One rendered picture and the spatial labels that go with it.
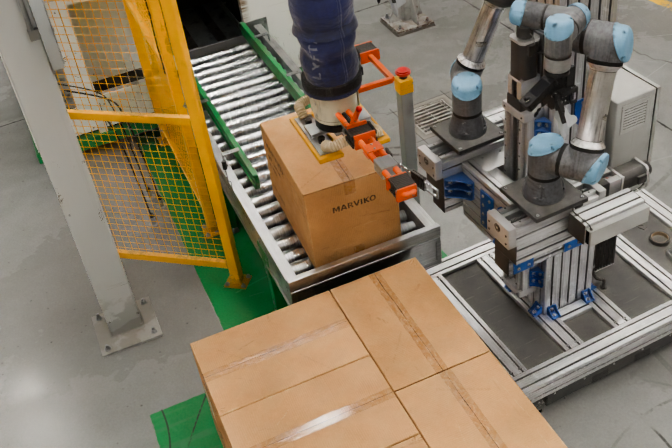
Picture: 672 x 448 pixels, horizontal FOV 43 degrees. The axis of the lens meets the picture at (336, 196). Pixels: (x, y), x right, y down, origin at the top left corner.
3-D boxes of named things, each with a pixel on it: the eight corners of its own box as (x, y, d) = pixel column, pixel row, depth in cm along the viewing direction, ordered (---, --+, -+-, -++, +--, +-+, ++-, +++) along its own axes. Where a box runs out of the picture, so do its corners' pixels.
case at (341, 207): (273, 193, 407) (259, 122, 382) (351, 168, 415) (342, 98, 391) (315, 270, 361) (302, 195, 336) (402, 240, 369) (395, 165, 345)
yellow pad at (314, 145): (289, 122, 343) (287, 111, 340) (312, 114, 345) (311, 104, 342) (319, 165, 317) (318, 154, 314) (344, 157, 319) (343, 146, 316)
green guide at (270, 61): (241, 34, 541) (239, 21, 536) (257, 30, 544) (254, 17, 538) (343, 160, 421) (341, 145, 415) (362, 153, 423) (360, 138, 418)
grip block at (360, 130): (344, 140, 310) (343, 126, 306) (369, 132, 312) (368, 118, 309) (353, 151, 304) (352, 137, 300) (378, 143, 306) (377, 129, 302)
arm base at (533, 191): (547, 174, 315) (548, 152, 309) (574, 195, 304) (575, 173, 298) (513, 188, 311) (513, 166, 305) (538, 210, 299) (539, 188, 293)
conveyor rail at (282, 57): (258, 52, 552) (253, 25, 541) (265, 49, 554) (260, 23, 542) (428, 261, 378) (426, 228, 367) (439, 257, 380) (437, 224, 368)
